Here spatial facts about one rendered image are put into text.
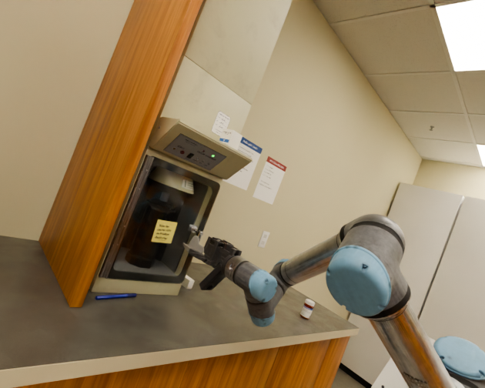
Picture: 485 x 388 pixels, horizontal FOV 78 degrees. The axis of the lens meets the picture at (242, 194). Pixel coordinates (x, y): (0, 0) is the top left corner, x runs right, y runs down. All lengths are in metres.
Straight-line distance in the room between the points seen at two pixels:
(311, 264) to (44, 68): 1.10
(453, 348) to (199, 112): 0.96
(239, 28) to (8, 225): 1.08
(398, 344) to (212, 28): 0.98
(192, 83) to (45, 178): 0.67
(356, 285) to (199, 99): 0.74
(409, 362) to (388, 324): 0.10
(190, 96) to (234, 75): 0.19
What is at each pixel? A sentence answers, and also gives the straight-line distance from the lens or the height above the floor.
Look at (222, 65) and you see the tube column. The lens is 1.10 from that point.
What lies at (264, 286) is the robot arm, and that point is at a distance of 0.82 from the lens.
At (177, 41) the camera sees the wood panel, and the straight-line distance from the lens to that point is 0.91.
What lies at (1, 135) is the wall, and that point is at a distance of 1.31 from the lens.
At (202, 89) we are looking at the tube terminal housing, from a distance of 1.04.
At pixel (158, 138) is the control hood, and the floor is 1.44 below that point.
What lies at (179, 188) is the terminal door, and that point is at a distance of 1.02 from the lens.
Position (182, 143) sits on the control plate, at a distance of 0.93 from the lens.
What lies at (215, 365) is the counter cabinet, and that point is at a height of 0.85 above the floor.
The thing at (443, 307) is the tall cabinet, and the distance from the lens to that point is 3.56.
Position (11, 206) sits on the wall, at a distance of 1.36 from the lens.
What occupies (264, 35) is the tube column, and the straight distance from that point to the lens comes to 1.24.
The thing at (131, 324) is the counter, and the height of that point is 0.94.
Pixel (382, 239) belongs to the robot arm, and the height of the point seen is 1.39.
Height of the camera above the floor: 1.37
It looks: 1 degrees up
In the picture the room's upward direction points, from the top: 21 degrees clockwise
